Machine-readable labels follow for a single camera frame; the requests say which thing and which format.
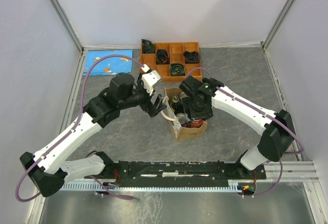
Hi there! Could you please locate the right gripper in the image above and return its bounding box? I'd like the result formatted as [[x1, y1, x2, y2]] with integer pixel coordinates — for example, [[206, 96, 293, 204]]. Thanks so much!
[[181, 96, 214, 125]]

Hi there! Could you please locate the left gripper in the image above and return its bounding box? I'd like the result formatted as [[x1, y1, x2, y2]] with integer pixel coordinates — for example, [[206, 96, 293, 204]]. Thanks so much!
[[119, 73, 167, 117]]

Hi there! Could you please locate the red cola can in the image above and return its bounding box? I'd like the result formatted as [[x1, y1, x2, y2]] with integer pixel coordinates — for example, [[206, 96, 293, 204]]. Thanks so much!
[[189, 119, 204, 128], [179, 92, 189, 99]]

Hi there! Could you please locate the green Perrier glass bottle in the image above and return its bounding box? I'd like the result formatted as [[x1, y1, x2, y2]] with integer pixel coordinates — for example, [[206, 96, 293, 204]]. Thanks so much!
[[170, 95, 184, 115]]

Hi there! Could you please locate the purple Fanta can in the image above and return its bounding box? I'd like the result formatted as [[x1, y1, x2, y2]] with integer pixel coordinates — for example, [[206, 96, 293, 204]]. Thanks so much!
[[176, 113, 188, 127]]

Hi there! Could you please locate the canvas tote bag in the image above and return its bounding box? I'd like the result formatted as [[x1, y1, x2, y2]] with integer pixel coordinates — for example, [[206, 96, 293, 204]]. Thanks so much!
[[161, 87, 208, 141]]

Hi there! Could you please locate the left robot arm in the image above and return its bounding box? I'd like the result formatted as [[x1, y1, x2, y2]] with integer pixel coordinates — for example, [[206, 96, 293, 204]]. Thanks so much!
[[19, 70, 166, 197]]

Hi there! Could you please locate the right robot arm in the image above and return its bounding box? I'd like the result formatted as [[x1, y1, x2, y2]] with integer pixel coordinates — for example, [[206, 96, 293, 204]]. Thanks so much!
[[179, 76, 295, 178]]

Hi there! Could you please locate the rolled dark sock front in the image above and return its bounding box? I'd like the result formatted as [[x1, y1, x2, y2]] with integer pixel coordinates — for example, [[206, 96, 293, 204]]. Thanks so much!
[[169, 63, 186, 76]]

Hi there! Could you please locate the rolled black sock middle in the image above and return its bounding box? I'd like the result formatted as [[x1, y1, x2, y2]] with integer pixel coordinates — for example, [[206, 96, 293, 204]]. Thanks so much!
[[155, 49, 170, 65]]

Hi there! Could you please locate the rolled black sock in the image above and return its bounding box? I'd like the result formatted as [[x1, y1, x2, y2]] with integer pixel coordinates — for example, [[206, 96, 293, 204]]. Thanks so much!
[[183, 51, 200, 64], [155, 49, 170, 65]]

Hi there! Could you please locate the rolled black sock right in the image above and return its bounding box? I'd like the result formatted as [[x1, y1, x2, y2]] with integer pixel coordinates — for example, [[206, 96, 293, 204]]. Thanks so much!
[[183, 51, 200, 64]]

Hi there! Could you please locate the orange wooden divider tray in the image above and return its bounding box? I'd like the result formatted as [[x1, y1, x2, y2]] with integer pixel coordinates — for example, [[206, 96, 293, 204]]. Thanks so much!
[[140, 42, 202, 83]]

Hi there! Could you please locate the rolled dark sock back-left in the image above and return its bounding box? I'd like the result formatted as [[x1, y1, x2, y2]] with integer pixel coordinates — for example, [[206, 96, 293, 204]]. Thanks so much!
[[141, 39, 156, 54]]

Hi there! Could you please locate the blue patterned folded cloth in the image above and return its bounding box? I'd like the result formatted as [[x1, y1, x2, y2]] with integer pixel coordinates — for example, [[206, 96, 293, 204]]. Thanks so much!
[[83, 50, 133, 76]]

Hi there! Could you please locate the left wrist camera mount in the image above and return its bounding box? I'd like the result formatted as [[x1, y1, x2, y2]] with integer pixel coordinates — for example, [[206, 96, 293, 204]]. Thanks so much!
[[141, 64, 162, 95]]

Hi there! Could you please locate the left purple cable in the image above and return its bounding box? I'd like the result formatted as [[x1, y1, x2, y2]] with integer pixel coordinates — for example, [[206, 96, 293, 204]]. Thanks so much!
[[15, 54, 149, 203]]

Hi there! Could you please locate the purple cable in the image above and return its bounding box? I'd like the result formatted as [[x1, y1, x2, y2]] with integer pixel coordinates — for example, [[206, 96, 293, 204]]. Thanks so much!
[[186, 67, 305, 198], [15, 54, 149, 203]]

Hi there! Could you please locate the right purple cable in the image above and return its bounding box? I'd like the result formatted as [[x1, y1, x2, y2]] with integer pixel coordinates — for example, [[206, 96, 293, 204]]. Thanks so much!
[[186, 67, 305, 198]]

